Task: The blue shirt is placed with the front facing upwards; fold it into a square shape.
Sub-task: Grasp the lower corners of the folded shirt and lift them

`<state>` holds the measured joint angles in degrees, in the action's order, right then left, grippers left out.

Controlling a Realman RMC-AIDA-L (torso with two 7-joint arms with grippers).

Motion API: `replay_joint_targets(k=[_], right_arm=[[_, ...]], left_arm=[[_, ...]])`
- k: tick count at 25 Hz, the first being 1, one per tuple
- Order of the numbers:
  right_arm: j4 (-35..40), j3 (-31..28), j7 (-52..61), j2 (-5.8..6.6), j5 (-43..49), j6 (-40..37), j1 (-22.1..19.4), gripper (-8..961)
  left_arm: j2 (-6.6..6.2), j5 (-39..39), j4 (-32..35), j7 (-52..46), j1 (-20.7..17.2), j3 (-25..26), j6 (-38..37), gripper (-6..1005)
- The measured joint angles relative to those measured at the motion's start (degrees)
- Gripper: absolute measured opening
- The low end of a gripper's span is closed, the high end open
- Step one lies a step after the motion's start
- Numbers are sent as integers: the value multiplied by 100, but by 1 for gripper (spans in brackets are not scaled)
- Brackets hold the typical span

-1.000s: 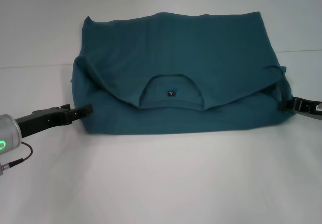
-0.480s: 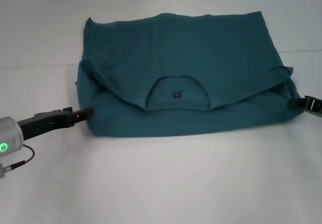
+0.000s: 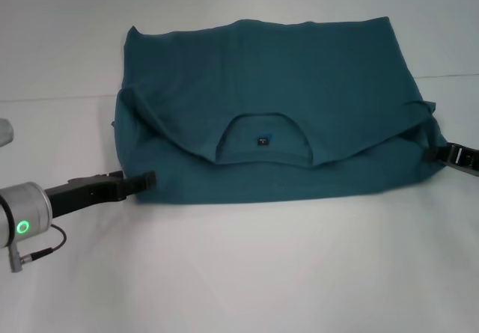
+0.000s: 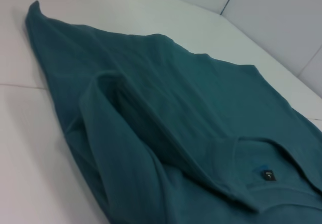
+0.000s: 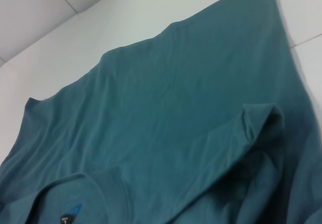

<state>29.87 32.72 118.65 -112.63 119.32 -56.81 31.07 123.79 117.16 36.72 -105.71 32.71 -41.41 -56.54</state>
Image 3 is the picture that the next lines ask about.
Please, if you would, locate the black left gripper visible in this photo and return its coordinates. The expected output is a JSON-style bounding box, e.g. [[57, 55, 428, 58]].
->
[[44, 171, 156, 219]]

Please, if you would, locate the teal t-shirt with pink print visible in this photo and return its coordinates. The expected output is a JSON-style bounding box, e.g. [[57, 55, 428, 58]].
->
[[111, 16, 448, 205]]

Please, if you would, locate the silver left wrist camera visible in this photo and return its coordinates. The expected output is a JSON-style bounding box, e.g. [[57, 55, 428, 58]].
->
[[0, 117, 16, 149]]

